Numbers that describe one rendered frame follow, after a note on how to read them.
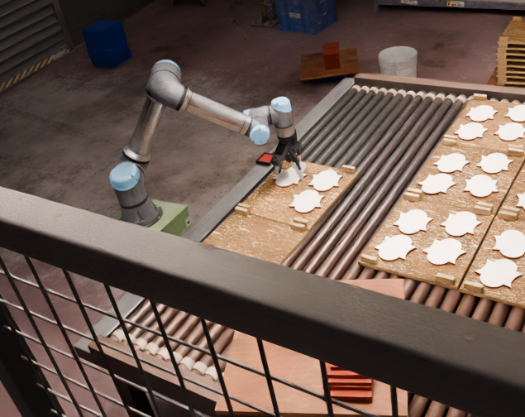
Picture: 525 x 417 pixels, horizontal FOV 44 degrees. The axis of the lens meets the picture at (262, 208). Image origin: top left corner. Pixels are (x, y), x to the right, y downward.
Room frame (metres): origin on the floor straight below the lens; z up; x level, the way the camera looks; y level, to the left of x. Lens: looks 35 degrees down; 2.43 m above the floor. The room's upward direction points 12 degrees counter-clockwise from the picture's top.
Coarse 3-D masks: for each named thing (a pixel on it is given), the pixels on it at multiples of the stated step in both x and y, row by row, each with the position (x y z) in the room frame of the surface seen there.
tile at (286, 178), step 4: (292, 168) 2.38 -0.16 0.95; (280, 172) 2.36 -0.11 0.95; (284, 172) 2.36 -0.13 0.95; (288, 172) 2.35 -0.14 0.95; (292, 172) 2.34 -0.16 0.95; (276, 176) 2.34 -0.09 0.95; (280, 176) 2.33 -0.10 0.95; (284, 176) 2.32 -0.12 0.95; (288, 176) 2.32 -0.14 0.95; (292, 176) 2.31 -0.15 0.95; (296, 176) 2.31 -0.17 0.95; (304, 176) 2.30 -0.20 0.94; (276, 180) 2.31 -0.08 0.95; (280, 180) 2.30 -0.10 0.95; (284, 180) 2.29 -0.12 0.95; (288, 180) 2.29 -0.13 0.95; (292, 180) 2.28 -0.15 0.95; (296, 180) 2.28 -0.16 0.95; (276, 184) 2.28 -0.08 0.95; (280, 184) 2.27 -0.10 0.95; (284, 184) 2.27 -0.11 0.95; (288, 184) 2.26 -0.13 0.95; (292, 184) 2.26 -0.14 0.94; (296, 184) 2.26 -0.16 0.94
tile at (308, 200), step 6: (306, 192) 2.18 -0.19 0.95; (312, 192) 2.17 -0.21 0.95; (294, 198) 2.15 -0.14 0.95; (300, 198) 2.14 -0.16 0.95; (306, 198) 2.14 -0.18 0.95; (312, 198) 2.13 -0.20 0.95; (318, 198) 2.12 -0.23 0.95; (294, 204) 2.11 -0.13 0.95; (300, 204) 2.10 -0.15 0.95; (306, 204) 2.09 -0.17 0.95; (312, 204) 2.08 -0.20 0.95; (318, 204) 2.07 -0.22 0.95; (300, 210) 2.06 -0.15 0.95; (306, 210) 2.05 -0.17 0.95; (312, 210) 2.05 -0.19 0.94
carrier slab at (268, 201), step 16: (272, 176) 2.36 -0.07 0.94; (352, 176) 2.24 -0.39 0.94; (256, 192) 2.27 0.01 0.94; (272, 192) 2.24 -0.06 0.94; (288, 192) 2.22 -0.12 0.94; (320, 192) 2.17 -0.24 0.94; (336, 192) 2.15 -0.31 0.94; (256, 208) 2.15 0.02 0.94; (272, 208) 2.13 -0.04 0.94; (288, 208) 2.10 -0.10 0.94; (320, 208) 2.06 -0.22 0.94; (288, 224) 2.01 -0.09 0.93
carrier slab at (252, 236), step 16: (224, 224) 2.09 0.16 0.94; (240, 224) 2.07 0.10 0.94; (256, 224) 2.04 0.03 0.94; (272, 224) 2.02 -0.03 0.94; (208, 240) 2.01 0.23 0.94; (224, 240) 1.99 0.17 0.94; (240, 240) 1.97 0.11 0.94; (256, 240) 1.95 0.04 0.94; (272, 240) 1.93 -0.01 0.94; (288, 240) 1.91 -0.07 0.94; (256, 256) 1.85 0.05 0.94; (272, 256) 1.83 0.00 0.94; (288, 256) 1.83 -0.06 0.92
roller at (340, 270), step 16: (464, 96) 2.75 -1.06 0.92; (448, 112) 2.63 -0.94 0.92; (432, 144) 2.40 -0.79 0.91; (416, 160) 2.29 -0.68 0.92; (400, 176) 2.20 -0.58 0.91; (400, 192) 2.11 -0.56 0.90; (384, 208) 2.00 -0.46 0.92; (368, 224) 1.92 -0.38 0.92; (368, 240) 1.87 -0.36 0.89; (352, 256) 1.77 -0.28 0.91; (336, 272) 1.70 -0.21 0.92
